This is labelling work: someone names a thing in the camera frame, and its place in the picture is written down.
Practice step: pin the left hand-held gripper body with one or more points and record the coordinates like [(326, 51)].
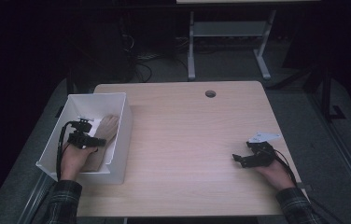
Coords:
[(81, 135)]

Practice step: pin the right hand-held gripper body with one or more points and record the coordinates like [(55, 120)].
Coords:
[(259, 154)]

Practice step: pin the person's right hand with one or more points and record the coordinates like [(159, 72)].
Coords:
[(276, 174)]

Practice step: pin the person's left hand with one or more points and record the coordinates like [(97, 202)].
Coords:
[(75, 161)]

